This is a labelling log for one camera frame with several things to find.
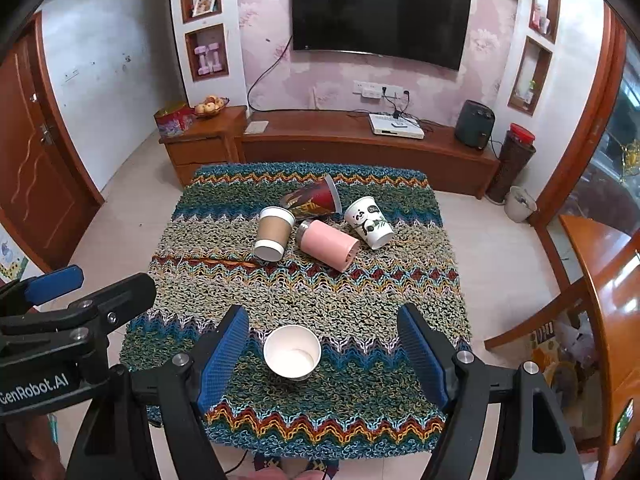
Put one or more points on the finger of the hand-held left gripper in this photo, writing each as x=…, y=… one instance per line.
x=122, y=294
x=55, y=284

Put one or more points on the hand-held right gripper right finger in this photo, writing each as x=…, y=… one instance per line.
x=425, y=357

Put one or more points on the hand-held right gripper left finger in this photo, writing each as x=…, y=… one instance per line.
x=222, y=360

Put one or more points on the plain white paper cup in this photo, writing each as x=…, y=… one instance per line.
x=292, y=355

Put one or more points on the person's left forearm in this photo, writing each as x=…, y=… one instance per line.
x=22, y=447

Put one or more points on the brown sleeved paper cup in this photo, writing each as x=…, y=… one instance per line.
x=274, y=230

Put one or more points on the white panda print cup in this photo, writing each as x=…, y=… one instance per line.
x=369, y=222

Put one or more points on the pink plastic cup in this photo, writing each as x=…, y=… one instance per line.
x=327, y=246

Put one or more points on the red patterned paper cup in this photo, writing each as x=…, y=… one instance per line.
x=315, y=199

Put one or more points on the colourful knitted table cloth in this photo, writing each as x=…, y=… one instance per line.
x=350, y=290

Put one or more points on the brown wooden door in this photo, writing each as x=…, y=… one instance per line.
x=35, y=160

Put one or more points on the small wooden side cabinet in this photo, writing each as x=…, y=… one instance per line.
x=205, y=147

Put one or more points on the white bucket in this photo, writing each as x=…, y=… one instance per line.
x=519, y=205

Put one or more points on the red tin box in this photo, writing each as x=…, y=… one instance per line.
x=172, y=119

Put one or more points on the orange wooden table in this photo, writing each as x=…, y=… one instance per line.
x=615, y=280

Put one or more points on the bowl of oranges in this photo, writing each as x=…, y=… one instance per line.
x=210, y=106

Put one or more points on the brown cylinder with red lid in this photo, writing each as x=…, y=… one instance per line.
x=512, y=165

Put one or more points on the white paper pad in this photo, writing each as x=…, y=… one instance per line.
x=255, y=127

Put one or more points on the long wooden television cabinet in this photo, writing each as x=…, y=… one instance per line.
x=350, y=152

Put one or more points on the white set-top box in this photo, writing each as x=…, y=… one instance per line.
x=395, y=127

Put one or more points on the black air fryer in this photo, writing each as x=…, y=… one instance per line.
x=474, y=124

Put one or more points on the pink dumbbells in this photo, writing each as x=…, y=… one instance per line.
x=207, y=60

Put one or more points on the framed photo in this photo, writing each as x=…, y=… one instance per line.
x=205, y=2

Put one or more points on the black flat screen television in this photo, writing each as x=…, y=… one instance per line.
x=380, y=15

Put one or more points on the children's wall poster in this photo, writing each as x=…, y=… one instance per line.
x=10, y=257

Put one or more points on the white wall power strip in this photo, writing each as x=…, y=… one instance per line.
x=380, y=91

